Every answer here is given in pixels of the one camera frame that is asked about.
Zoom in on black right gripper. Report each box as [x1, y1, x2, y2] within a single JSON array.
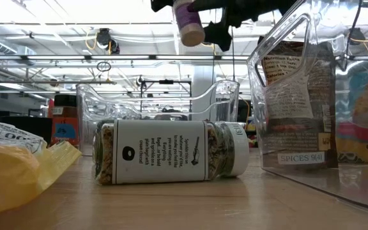
[[150, 0, 298, 52]]

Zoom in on purple label spice jar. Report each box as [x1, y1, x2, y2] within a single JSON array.
[[172, 0, 206, 48]]

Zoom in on brown spice pouch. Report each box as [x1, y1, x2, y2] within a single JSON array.
[[260, 40, 339, 170]]

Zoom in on orange label spice jar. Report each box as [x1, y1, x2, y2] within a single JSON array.
[[52, 94, 80, 148]]

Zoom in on clear plastic bin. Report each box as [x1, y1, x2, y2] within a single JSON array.
[[247, 0, 368, 214], [75, 79, 241, 157]]

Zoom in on everything bagel seasoning jar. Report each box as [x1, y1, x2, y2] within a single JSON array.
[[95, 119, 250, 186]]

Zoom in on green spice jar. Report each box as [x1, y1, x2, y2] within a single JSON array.
[[91, 119, 116, 178]]

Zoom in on black desk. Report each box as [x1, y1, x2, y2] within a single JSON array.
[[0, 110, 54, 144]]

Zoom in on blue ramen packet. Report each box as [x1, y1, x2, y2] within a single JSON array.
[[335, 60, 368, 165]]

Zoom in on yellow ramen packet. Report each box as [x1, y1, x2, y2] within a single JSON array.
[[0, 117, 82, 220]]

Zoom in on black hanging cable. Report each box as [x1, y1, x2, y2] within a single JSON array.
[[211, 50, 217, 86], [230, 50, 236, 82]]

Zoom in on black metal rig frame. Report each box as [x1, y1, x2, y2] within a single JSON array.
[[140, 79, 193, 113]]

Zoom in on black ceiling cord reel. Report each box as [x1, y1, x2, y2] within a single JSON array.
[[346, 27, 367, 43], [95, 27, 121, 55]]

